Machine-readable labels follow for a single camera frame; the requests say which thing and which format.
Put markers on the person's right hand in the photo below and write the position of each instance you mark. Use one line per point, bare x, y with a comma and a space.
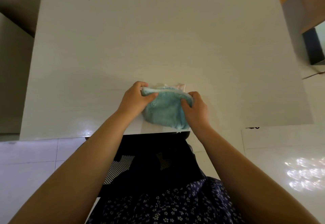
196, 113

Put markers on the person's left hand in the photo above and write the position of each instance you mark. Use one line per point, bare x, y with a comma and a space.
133, 103

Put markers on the blue fluffy cloth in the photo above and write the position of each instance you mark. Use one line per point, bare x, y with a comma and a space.
165, 112

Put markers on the person's left forearm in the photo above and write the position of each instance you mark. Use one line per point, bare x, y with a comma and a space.
68, 175

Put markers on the person's right forearm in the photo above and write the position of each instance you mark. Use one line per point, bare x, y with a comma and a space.
251, 178

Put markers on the black office chair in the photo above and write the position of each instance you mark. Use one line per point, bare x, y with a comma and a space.
152, 163

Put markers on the white wooden desk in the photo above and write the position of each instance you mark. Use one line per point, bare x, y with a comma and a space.
152, 41

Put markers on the dark floral dress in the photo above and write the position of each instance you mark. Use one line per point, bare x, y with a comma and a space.
165, 206

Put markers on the white refrigerator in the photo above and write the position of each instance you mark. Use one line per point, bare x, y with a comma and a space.
12, 79

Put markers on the wooden pole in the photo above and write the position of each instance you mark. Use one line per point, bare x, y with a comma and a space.
314, 75

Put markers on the brown wooden door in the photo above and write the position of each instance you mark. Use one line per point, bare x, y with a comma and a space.
304, 3

